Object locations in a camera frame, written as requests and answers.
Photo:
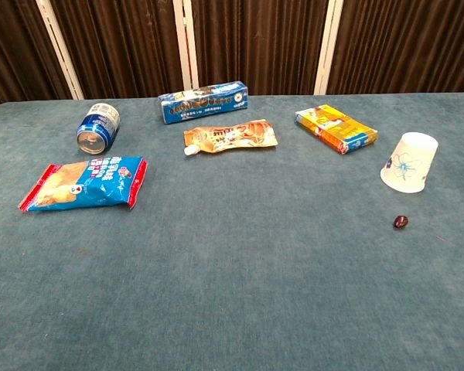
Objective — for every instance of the white paper cup blue flower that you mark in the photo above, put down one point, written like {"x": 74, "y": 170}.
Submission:
{"x": 410, "y": 162}

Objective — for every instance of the small dark brown object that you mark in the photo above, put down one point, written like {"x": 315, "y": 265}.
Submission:
{"x": 401, "y": 221}

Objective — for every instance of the orange spouted drink pouch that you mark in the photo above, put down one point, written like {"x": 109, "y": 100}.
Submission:
{"x": 232, "y": 136}

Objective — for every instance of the blue-green table cloth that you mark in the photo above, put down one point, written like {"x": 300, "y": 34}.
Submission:
{"x": 232, "y": 251}

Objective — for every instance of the blue cookie box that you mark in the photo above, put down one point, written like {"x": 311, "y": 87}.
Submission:
{"x": 203, "y": 104}

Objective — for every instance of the yellow snack box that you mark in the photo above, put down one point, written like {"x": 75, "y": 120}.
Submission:
{"x": 336, "y": 127}

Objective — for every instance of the dark brown curtain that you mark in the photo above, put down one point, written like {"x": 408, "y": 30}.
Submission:
{"x": 255, "y": 42}

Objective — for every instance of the blue and silver drink can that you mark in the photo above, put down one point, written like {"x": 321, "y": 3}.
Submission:
{"x": 97, "y": 128}

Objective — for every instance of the blue chip bag red edges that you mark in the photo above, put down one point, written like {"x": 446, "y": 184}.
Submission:
{"x": 85, "y": 181}

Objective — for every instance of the white partition frame post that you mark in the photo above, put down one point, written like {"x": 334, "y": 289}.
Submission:
{"x": 186, "y": 44}
{"x": 60, "y": 48}
{"x": 328, "y": 46}

